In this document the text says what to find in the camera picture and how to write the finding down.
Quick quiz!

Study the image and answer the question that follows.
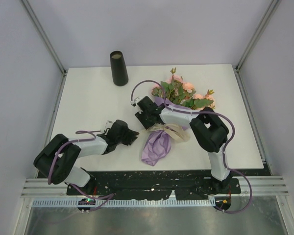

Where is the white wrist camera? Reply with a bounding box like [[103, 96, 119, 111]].
[[100, 120, 114, 133], [130, 97, 141, 107]]

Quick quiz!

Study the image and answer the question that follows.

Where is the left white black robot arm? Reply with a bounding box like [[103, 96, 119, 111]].
[[33, 119, 139, 195]]

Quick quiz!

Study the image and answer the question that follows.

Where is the pink flower bunch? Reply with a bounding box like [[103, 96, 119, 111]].
[[151, 68, 215, 111]]

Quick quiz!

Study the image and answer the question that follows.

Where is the black conical vase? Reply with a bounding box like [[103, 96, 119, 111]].
[[110, 51, 128, 86]]

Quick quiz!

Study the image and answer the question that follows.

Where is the white slotted cable duct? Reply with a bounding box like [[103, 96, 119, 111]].
[[32, 198, 215, 208]]

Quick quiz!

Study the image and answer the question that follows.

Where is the aluminium front rail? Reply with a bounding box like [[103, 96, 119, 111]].
[[21, 176, 289, 198]]

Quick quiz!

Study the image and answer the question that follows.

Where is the left aluminium frame post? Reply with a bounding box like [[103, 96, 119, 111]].
[[20, 0, 67, 75]]

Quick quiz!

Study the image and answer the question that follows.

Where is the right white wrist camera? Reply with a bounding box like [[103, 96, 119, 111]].
[[130, 97, 141, 107]]

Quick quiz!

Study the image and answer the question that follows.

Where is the purple wrapping paper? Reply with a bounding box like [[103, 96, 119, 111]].
[[140, 95, 194, 166]]

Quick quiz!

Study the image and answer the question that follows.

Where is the right aluminium frame post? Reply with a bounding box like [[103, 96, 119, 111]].
[[234, 0, 282, 73]]

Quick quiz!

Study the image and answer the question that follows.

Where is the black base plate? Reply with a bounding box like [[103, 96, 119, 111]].
[[36, 168, 242, 200]]

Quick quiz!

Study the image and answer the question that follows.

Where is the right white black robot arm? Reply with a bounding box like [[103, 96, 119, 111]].
[[131, 96, 232, 193]]

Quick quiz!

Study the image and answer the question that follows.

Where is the aluminium frame post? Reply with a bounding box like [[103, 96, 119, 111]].
[[20, 0, 67, 75], [234, 0, 282, 73]]

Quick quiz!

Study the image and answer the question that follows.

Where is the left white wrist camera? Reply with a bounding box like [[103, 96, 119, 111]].
[[100, 120, 114, 133]]

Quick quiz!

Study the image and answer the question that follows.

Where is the cream gold-lettered ribbon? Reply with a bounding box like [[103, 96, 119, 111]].
[[139, 123, 190, 142]]

